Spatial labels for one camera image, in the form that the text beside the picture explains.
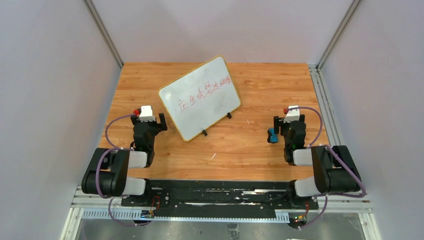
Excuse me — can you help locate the blue black whiteboard eraser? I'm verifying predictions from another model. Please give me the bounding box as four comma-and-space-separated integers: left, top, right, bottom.
267, 128, 279, 144

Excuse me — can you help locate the yellow framed whiteboard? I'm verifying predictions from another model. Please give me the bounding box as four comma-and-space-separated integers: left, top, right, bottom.
158, 55, 241, 142

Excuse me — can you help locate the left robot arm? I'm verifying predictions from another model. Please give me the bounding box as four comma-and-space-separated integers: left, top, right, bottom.
81, 109, 168, 199

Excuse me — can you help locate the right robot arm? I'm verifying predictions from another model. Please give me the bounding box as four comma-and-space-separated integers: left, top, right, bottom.
267, 114, 367, 198

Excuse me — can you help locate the metal whiteboard stand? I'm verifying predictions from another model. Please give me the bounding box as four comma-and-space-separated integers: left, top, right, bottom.
201, 112, 233, 137

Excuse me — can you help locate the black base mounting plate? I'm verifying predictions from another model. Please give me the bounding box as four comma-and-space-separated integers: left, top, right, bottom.
121, 179, 319, 219

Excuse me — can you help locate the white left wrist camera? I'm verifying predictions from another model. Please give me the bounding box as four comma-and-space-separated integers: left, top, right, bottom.
133, 105, 156, 122

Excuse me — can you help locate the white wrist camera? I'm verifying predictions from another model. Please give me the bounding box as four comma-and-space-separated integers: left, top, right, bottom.
283, 105, 301, 123
133, 105, 156, 122

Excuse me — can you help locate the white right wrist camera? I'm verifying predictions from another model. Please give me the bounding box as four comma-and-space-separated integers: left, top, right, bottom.
283, 105, 301, 123

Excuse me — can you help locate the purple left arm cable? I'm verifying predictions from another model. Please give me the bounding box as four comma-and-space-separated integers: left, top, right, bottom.
94, 113, 153, 228

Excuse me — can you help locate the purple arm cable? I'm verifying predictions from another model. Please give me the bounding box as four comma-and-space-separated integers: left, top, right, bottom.
94, 113, 153, 228
287, 105, 368, 229

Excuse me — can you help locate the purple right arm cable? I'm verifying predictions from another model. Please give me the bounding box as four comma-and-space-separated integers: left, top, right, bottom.
287, 105, 368, 229

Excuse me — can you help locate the aluminium frame rail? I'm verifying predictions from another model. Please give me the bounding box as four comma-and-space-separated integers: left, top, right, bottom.
60, 188, 382, 240

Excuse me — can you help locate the left aluminium corner post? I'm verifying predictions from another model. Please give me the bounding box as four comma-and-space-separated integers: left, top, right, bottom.
82, 0, 124, 69

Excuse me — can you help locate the aluminium corner post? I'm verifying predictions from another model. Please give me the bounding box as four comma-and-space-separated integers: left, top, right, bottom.
316, 0, 362, 71
82, 0, 124, 69

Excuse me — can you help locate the right aluminium corner post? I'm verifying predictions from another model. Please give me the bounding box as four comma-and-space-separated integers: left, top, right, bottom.
316, 0, 362, 71

